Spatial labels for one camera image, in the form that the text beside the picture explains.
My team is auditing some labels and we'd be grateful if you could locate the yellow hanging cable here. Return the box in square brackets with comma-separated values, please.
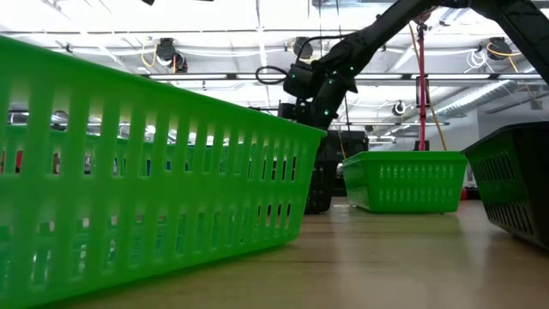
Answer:
[407, 23, 449, 152]
[336, 128, 347, 161]

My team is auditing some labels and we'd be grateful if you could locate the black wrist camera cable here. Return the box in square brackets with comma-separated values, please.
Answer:
[255, 34, 347, 86]

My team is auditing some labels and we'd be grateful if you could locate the green plastic basket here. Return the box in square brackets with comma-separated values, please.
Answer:
[342, 160, 467, 215]
[0, 36, 328, 309]
[341, 150, 468, 164]

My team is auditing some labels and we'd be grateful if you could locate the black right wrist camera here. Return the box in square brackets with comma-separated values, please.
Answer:
[282, 61, 323, 100]

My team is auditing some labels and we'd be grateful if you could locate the black aluminium frame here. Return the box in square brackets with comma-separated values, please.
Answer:
[141, 71, 546, 82]

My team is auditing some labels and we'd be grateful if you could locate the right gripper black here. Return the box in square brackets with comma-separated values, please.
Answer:
[278, 76, 349, 130]

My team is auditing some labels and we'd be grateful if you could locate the black plastic basket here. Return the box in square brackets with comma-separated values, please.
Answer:
[304, 161, 340, 215]
[461, 121, 549, 251]

